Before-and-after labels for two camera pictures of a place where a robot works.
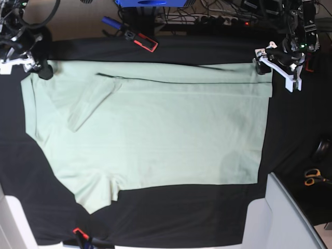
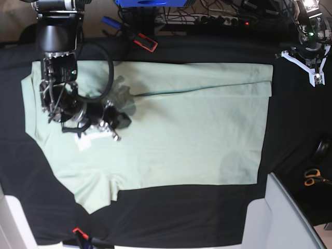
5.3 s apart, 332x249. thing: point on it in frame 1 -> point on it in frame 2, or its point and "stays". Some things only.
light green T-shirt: [110, 126] stays
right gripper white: [288, 65] -> [315, 78]
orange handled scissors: [313, 175] stays
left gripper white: [29, 63] -> [83, 140]
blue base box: [148, 3] stays
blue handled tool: [112, 22] stays
